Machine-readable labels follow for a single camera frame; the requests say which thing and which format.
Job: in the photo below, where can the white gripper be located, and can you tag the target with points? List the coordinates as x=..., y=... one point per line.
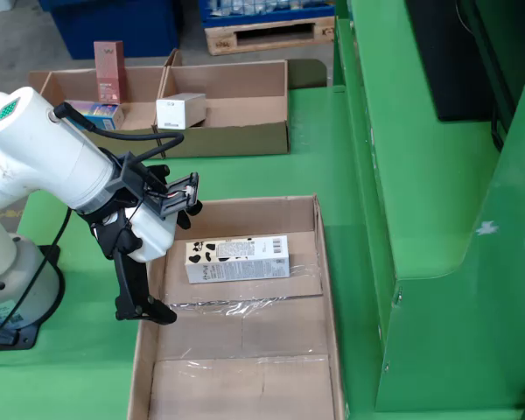
x=153, y=236

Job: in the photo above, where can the cow print white carton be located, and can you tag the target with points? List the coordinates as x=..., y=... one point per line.
x=245, y=267

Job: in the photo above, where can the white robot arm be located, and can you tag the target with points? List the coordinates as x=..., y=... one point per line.
x=35, y=144

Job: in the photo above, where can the large shallow cardboard tray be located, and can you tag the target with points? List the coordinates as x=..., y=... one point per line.
x=245, y=332

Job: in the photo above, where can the open brown cardboard box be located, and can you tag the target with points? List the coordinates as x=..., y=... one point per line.
x=245, y=109
x=140, y=87

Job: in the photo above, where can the small white carton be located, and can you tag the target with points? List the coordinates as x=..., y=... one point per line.
x=175, y=111

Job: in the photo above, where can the iridescent blue carton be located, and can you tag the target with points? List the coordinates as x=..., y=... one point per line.
x=100, y=114

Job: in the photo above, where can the tall pink carton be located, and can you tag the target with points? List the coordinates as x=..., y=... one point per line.
x=109, y=70

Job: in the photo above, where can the wooden pallet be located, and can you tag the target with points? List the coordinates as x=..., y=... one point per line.
x=221, y=41

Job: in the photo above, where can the blue plastic bin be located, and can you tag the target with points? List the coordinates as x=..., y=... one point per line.
x=114, y=30

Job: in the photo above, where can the green metal rack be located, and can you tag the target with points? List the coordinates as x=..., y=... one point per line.
x=420, y=175

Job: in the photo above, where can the black flat panel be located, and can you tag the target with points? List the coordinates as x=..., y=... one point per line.
x=455, y=65

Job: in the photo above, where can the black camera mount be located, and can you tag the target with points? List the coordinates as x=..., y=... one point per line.
x=127, y=179

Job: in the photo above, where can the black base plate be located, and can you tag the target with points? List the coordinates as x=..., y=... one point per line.
x=26, y=339

